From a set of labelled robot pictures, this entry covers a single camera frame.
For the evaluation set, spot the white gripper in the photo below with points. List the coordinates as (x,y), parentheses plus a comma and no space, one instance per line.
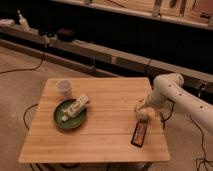
(145,103)

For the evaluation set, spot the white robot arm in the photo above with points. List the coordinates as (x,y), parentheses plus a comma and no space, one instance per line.
(169,86)

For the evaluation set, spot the green ceramic bowl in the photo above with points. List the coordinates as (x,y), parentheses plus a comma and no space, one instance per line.
(72,123)

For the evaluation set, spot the dark candy bar wrapper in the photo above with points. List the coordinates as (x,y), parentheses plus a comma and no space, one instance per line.
(139,134)

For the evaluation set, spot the translucent plastic cup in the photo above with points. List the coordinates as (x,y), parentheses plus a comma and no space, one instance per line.
(64,88)

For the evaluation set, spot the dark box on ledge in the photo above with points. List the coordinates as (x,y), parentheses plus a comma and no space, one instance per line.
(66,35)

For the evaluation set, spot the black power adapter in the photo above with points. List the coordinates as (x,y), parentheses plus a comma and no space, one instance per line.
(46,36)

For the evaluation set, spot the white spray bottle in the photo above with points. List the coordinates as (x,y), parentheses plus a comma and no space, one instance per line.
(23,22)

